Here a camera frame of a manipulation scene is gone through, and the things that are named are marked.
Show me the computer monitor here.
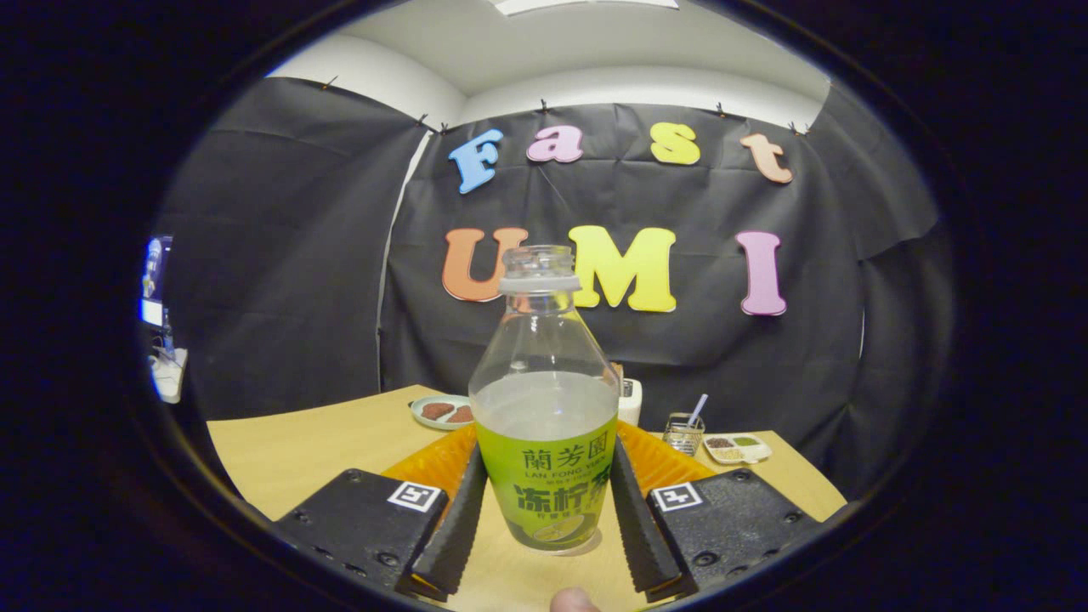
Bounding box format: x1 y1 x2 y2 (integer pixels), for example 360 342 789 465
140 236 173 328

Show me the wooden table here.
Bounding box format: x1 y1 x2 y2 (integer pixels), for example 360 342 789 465
207 384 848 612

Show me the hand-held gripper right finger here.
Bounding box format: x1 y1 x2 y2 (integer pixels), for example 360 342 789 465
610 421 824 603

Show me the green label juice bottle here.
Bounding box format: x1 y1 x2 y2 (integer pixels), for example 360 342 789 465
468 245 621 553

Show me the white object beside monitor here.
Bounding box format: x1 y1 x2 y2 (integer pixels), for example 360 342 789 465
151 347 189 405

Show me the pale green plate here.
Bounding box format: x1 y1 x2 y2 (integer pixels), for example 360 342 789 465
410 394 474 432

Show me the ceiling light panel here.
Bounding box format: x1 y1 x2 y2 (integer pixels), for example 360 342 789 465
493 0 681 16

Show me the white divided dish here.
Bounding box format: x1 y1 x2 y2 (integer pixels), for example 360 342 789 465
703 433 773 466

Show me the black backdrop cloth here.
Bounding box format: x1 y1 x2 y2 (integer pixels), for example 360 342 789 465
157 76 957 502

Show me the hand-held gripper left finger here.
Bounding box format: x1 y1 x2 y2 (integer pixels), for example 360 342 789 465
272 422 490 603

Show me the white toaster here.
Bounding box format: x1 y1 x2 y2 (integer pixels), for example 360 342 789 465
616 364 643 428

